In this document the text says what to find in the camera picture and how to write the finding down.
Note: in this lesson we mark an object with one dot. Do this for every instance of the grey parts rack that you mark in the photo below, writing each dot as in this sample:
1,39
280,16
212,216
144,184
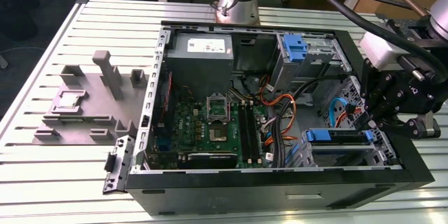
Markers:
97,103

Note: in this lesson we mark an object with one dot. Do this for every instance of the hard disk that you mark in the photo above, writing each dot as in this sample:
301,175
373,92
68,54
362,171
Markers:
318,136

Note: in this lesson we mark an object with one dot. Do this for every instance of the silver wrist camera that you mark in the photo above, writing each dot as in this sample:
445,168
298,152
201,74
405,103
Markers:
377,51

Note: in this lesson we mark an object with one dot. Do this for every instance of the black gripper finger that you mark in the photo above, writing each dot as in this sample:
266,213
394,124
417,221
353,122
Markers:
376,95
416,127

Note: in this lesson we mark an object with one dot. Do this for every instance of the blue expansion slot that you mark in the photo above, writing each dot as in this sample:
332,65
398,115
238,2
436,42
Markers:
164,144

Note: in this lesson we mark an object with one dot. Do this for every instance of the green motherboard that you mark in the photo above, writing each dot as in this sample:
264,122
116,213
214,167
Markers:
188,129

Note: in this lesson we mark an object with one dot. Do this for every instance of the grey expansion slot latch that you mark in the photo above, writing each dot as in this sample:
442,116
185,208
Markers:
120,161

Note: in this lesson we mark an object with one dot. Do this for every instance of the black RAM slot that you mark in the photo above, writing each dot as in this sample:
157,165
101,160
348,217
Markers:
244,129
254,134

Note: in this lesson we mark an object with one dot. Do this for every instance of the blue plastic drive latch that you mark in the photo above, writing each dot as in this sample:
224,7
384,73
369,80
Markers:
294,48

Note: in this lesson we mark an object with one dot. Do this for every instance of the grey power supply unit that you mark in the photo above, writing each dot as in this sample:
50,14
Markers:
198,72

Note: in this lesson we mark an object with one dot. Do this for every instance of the black graphics card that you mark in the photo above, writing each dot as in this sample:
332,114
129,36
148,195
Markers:
209,159

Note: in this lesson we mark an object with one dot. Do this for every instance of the grey metal disk bay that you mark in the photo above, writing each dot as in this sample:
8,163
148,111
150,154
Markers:
336,148

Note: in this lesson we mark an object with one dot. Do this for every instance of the grey optical drive cage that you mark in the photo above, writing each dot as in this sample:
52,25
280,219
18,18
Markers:
290,74

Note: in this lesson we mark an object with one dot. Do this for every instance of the black PC case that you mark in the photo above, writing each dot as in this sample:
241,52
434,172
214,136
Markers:
244,190

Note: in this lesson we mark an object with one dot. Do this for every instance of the silver CPU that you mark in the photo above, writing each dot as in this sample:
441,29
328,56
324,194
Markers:
68,101

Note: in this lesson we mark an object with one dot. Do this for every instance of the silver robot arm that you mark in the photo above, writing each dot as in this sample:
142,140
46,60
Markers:
237,6

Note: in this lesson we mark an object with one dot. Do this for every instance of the CPU socket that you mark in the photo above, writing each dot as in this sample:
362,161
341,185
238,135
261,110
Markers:
220,133

